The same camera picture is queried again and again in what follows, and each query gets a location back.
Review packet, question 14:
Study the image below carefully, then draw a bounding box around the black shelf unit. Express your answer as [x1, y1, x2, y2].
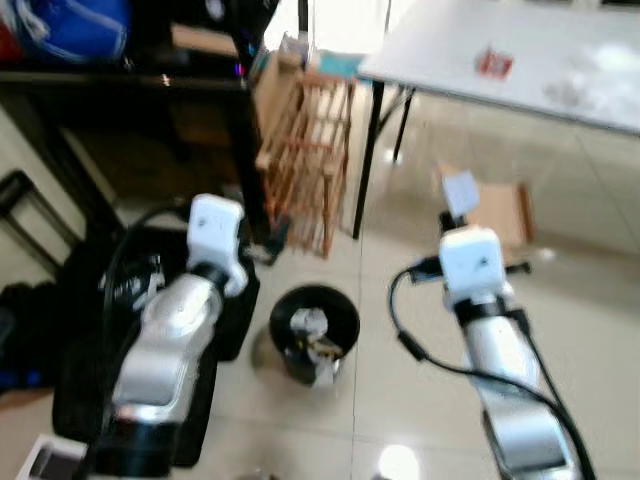
[0, 0, 283, 246]

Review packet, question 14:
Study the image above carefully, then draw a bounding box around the brown cardboard box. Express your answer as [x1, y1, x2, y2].
[436, 164, 535, 252]

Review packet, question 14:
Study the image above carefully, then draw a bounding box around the black fabric bag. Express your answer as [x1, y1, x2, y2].
[52, 203, 263, 473]

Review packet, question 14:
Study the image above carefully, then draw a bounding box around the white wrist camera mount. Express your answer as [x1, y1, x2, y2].
[187, 194, 249, 297]
[437, 227, 507, 308]

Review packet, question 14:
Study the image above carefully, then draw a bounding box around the crumpled trash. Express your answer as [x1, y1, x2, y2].
[292, 308, 347, 363]

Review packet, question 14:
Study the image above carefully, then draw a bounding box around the wooden slat rack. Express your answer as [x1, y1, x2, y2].
[253, 48, 357, 260]

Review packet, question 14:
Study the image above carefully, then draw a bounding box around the clear plastic bag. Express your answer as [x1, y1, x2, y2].
[543, 44, 640, 118]

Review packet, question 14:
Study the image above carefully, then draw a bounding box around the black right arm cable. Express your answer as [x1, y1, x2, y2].
[387, 256, 598, 480]

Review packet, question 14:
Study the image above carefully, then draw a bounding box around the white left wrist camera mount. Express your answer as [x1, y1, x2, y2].
[187, 194, 249, 297]

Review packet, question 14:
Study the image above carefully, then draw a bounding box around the red snack packet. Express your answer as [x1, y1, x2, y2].
[474, 46, 515, 80]

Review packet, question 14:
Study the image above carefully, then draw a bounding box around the white table with black legs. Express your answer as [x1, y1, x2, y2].
[351, 0, 640, 241]

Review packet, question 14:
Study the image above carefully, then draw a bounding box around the blue bag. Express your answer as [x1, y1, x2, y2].
[12, 0, 132, 64]

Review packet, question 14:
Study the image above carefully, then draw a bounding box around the black round rubbish bin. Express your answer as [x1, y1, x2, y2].
[269, 284, 362, 387]

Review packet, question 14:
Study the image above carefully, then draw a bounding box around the teal box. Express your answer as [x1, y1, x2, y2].
[318, 50, 373, 83]

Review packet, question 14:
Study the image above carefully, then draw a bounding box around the black luggage handle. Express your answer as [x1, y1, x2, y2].
[0, 169, 63, 278]

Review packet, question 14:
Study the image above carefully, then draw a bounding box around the small brown carton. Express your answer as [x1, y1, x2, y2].
[169, 24, 240, 57]

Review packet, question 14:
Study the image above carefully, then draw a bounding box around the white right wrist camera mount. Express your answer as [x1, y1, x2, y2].
[437, 227, 507, 308]

